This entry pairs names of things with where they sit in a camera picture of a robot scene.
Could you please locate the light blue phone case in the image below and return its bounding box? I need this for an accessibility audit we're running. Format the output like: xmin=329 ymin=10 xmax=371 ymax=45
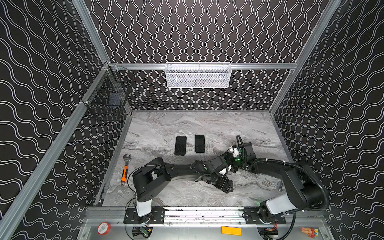
xmin=195 ymin=135 xmax=206 ymax=153

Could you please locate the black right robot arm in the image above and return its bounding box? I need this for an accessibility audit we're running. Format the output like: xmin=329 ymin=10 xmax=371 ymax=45
xmin=232 ymin=135 xmax=329 ymax=223

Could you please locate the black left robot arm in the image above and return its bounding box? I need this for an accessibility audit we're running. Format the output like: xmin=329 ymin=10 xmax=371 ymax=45
xmin=131 ymin=156 xmax=233 ymax=217

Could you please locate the yellow block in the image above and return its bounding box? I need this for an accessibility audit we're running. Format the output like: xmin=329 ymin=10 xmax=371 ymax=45
xmin=222 ymin=226 xmax=242 ymax=236

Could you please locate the small colourful toy figure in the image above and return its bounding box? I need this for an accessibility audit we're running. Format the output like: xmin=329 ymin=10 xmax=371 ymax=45
xmin=301 ymin=227 xmax=319 ymax=238

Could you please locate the red tape roll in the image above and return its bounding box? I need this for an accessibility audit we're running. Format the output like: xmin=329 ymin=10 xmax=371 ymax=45
xmin=97 ymin=222 xmax=111 ymax=236

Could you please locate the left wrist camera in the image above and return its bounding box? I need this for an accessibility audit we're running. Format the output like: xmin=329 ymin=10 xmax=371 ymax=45
xmin=219 ymin=166 xmax=232 ymax=177

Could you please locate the horizontal aluminium back rail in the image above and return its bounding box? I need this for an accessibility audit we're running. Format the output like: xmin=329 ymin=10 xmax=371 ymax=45
xmin=112 ymin=62 xmax=298 ymax=71

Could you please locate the orange handled wrench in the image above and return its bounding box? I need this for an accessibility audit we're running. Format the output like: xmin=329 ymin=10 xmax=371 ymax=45
xmin=121 ymin=154 xmax=132 ymax=186

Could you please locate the white wire mesh basket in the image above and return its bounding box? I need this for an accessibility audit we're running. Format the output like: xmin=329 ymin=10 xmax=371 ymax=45
xmin=165 ymin=67 xmax=232 ymax=89

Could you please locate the black wire mesh basket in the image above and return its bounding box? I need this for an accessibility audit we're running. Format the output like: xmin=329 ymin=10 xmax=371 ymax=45
xmin=85 ymin=66 xmax=137 ymax=122

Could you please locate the right aluminium corner post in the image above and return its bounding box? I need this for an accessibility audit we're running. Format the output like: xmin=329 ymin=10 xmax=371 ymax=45
xmin=269 ymin=0 xmax=342 ymax=117

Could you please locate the left aluminium side rail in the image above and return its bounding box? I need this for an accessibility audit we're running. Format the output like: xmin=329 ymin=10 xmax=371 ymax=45
xmin=0 ymin=64 xmax=110 ymax=240

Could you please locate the aluminium corner frame post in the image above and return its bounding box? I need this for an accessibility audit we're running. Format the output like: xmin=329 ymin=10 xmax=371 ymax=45
xmin=73 ymin=0 xmax=111 ymax=63

